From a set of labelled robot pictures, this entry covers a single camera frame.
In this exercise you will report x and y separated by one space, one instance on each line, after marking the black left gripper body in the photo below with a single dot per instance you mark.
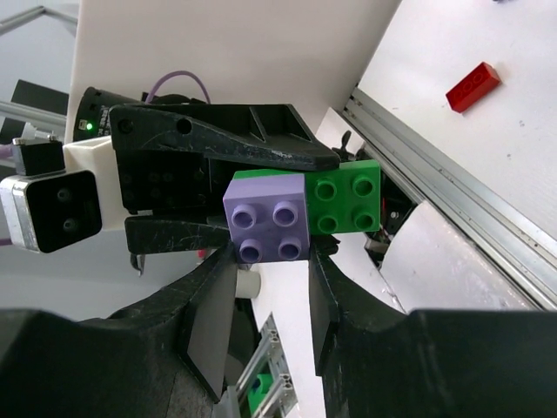
166 180

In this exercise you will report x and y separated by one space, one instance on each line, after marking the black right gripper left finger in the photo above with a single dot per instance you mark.
163 356

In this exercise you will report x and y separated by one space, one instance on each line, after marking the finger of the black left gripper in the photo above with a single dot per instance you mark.
175 233
270 135

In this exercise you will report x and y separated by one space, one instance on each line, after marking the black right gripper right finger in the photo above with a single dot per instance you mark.
375 361

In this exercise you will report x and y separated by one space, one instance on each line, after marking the lavender square lego brick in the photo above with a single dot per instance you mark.
267 218

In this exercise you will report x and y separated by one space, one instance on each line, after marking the green square lego plate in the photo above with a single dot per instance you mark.
343 200

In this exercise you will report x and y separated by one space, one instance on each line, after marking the green lego brick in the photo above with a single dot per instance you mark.
258 391

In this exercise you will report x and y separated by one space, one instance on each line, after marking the red lego brick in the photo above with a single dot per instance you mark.
473 87

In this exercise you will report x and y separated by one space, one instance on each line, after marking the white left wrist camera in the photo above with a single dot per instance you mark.
60 194

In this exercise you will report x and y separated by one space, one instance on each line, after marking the aluminium table edge rail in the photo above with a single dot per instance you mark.
518 247

